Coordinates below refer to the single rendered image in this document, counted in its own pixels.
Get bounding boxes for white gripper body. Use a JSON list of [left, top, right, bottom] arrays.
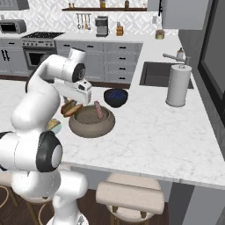
[[54, 79, 92, 105]]

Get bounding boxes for tan bun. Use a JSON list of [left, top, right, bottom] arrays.
[[60, 99, 84, 119]]

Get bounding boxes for brown sausage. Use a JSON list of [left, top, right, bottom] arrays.
[[93, 100, 105, 120]]

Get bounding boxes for brown bowl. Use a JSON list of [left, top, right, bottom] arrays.
[[68, 104, 116, 139]]

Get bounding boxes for dark blue bowl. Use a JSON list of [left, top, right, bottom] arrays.
[[103, 88, 129, 109]]

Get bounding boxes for cupcake in teal wrapper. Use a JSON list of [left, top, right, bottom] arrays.
[[47, 118, 63, 134]]

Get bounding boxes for grey base cupboards with drawers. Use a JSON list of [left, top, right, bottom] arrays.
[[54, 40, 144, 85]]

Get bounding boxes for grey stove with oven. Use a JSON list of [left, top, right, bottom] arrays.
[[20, 31, 66, 70]]

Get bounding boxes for grey coffee machine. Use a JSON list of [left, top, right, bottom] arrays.
[[94, 15, 110, 38]]

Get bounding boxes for brown knife block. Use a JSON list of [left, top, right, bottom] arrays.
[[115, 21, 125, 37]]

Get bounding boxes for dark sink basin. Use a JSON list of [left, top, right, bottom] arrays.
[[139, 61, 195, 90]]

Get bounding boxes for grey toaster oven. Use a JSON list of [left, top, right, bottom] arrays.
[[0, 18, 27, 35]]

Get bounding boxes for white paper towel roll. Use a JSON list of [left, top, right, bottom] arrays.
[[165, 63, 193, 108]]

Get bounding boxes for small potted plant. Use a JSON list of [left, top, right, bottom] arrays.
[[155, 28, 166, 40]]

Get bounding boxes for grey tap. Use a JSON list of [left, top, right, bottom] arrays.
[[162, 53, 192, 66]]

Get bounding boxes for grey range hood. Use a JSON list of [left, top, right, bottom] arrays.
[[0, 0, 31, 11]]

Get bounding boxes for white soap bottle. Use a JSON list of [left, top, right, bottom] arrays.
[[176, 47, 185, 60]]

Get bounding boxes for dark window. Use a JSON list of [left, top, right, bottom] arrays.
[[198, 0, 225, 118]]

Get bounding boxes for hanging kitchen utensils rail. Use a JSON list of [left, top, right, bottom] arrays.
[[76, 12, 92, 31]]

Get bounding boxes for dark wooden wall shelf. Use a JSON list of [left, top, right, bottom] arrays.
[[62, 7, 148, 12]]

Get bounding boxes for grey wall cupboard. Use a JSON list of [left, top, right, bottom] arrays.
[[147, 0, 211, 31]]

